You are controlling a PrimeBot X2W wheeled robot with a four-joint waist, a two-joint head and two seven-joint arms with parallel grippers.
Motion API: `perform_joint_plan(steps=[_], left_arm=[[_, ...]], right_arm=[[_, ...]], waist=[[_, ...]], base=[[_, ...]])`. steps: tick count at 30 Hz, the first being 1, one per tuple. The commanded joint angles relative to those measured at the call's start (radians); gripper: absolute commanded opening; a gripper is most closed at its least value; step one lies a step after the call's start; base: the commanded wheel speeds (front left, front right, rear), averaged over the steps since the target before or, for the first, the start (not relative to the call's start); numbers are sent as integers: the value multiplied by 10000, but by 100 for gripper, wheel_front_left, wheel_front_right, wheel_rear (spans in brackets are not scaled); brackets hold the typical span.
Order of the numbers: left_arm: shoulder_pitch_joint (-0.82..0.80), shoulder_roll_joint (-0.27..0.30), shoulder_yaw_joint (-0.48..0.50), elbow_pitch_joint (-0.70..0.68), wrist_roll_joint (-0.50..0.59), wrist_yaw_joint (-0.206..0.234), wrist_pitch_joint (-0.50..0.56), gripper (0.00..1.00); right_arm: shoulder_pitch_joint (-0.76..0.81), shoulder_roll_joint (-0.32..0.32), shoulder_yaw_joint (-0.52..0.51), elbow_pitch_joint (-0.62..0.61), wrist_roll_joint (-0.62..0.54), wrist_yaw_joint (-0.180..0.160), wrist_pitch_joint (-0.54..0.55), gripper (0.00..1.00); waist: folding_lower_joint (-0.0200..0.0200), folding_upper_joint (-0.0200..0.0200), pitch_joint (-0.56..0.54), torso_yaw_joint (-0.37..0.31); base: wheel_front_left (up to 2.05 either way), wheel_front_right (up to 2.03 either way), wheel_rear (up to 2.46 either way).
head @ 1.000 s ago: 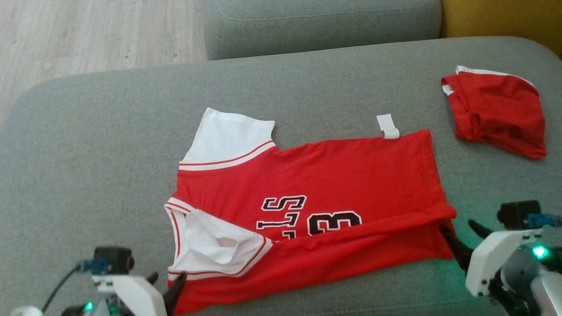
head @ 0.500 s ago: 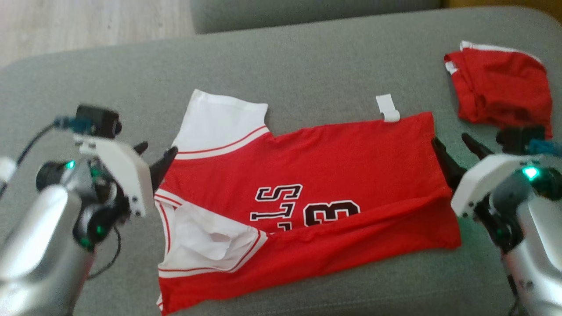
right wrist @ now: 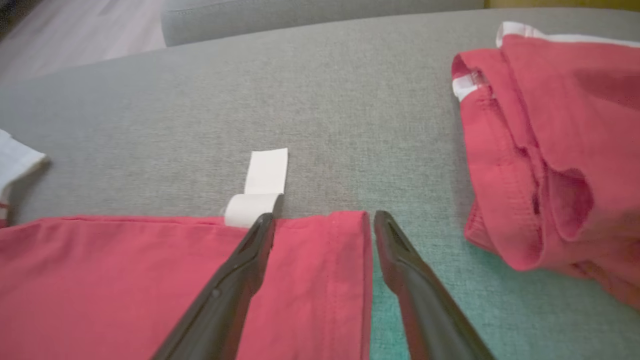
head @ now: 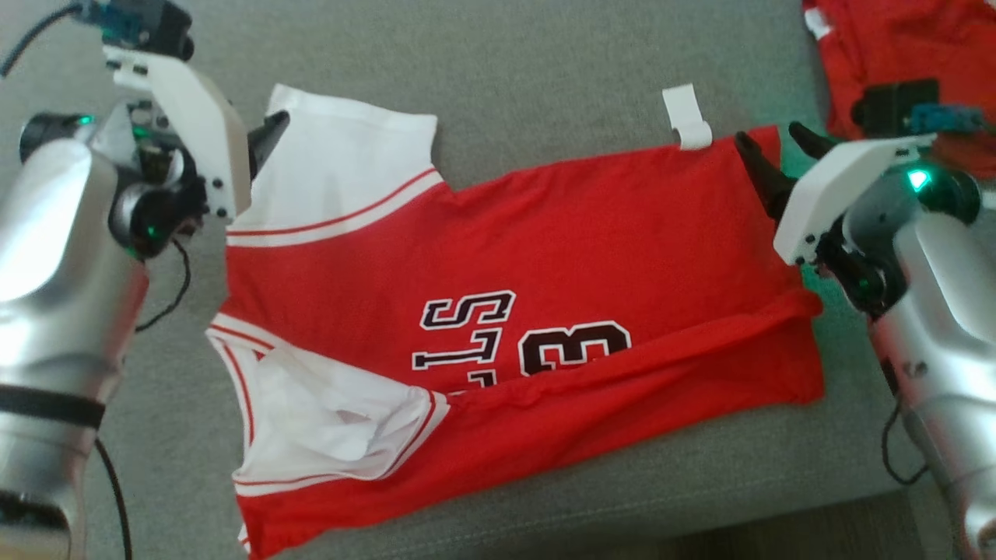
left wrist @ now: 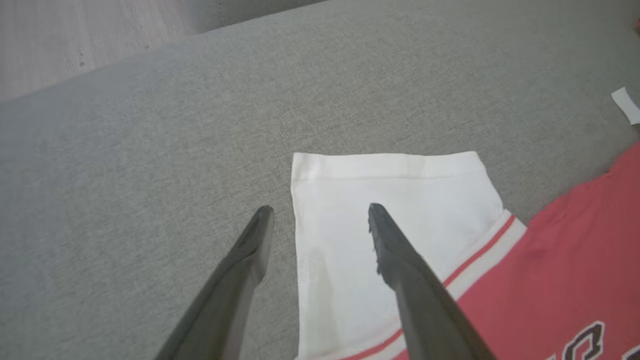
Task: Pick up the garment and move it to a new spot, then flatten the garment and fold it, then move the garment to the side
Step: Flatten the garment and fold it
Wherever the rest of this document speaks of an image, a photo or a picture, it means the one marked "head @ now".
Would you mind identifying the camera cable teal plug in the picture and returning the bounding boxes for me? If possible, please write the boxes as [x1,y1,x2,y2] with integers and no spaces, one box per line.
[907,101,996,137]
[0,0,145,79]

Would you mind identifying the black left arm strap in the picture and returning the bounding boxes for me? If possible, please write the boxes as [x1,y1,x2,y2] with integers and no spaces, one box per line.
[0,383,107,430]

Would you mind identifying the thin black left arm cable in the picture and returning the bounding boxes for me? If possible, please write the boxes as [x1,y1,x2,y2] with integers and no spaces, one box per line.
[134,236,192,334]
[93,438,133,560]

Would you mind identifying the right camera cable teal plug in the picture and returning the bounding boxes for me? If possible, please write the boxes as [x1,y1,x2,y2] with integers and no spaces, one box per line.
[907,101,996,137]

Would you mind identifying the left camera cable teal plug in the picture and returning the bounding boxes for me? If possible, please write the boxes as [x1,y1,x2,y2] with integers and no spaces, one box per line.
[0,0,145,79]

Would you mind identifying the large grey fabric sofa seat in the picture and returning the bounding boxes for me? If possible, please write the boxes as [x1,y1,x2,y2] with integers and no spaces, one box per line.
[0,0,996,560]

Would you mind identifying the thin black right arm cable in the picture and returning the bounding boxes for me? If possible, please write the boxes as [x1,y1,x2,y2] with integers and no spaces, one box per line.
[881,399,932,487]

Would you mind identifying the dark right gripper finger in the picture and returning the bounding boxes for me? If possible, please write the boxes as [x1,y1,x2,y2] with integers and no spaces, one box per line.
[734,131,795,222]
[788,121,841,161]

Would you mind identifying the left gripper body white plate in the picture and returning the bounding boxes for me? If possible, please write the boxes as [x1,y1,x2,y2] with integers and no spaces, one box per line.
[19,45,253,258]

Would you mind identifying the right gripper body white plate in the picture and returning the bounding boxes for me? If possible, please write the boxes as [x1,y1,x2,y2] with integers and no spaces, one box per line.
[773,134,984,317]

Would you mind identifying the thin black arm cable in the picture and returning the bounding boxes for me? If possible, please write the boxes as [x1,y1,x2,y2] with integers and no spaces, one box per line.
[93,438,133,560]
[134,236,192,334]
[881,399,932,487]

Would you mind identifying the red basketball shorts white trim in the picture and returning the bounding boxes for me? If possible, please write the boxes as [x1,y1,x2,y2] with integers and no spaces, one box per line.
[801,0,996,181]

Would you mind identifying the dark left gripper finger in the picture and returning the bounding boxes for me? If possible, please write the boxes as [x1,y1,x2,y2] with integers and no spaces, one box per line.
[247,110,291,182]

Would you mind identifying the red basketball jersey white sleeves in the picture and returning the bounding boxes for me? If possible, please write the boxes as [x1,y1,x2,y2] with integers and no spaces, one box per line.
[206,82,826,559]

